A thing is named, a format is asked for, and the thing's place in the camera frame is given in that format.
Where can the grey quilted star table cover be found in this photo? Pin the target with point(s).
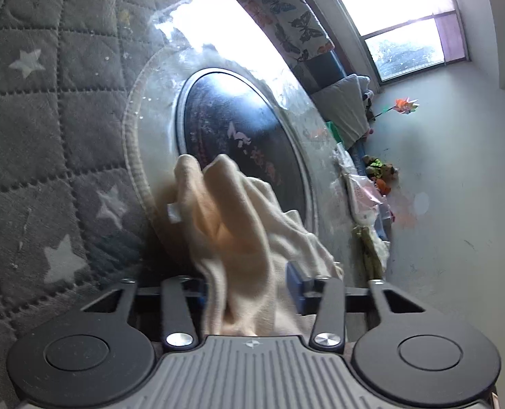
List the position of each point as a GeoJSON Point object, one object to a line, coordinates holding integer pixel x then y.
{"type": "Point", "coordinates": [88, 91]}

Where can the yellow floral folded blanket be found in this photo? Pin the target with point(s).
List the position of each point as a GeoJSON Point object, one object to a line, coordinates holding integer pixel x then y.
{"type": "Point", "coordinates": [376, 252]}

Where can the grey pillow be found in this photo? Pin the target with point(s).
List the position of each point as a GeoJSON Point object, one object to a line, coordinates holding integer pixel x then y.
{"type": "Point", "coordinates": [342, 103]}

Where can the large butterfly cushion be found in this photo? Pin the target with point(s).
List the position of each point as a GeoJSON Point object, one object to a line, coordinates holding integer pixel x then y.
{"type": "Point", "coordinates": [292, 27]}

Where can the cream fleece garment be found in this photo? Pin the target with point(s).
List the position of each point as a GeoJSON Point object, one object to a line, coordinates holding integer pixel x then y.
{"type": "Point", "coordinates": [241, 240]}

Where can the green plastic bowl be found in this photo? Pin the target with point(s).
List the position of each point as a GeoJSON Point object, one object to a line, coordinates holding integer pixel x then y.
{"type": "Point", "coordinates": [334, 131]}

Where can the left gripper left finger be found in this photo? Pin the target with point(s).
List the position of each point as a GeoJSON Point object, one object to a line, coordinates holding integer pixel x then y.
{"type": "Point", "coordinates": [182, 302]}

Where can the colourful pinwheel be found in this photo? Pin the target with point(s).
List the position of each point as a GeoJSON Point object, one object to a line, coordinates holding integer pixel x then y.
{"type": "Point", "coordinates": [404, 106]}

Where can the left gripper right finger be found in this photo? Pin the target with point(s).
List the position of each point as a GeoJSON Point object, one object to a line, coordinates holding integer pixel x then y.
{"type": "Point", "coordinates": [323, 297]}

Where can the black white plush toy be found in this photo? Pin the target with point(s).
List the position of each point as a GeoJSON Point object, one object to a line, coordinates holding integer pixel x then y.
{"type": "Point", "coordinates": [368, 105]}

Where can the orange plush toy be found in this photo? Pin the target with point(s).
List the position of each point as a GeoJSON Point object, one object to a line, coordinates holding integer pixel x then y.
{"type": "Point", "coordinates": [383, 188]}

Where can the teddy bear green vest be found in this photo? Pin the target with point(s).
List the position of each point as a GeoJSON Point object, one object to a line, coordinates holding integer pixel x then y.
{"type": "Point", "coordinates": [378, 169]}

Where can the blue sofa bench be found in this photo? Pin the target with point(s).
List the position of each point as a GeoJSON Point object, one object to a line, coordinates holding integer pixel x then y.
{"type": "Point", "coordinates": [321, 72]}

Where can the window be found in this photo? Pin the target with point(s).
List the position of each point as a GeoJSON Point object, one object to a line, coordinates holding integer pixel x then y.
{"type": "Point", "coordinates": [392, 39]}

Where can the pink white plastic bag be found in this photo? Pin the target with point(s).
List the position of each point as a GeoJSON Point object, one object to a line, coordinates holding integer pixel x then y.
{"type": "Point", "coordinates": [366, 201]}

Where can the black round induction cooktop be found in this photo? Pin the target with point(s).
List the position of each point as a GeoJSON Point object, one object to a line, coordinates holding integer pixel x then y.
{"type": "Point", "coordinates": [219, 111]}

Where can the clear plastic storage bin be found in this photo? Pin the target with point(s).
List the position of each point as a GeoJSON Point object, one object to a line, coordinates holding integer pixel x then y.
{"type": "Point", "coordinates": [384, 222]}

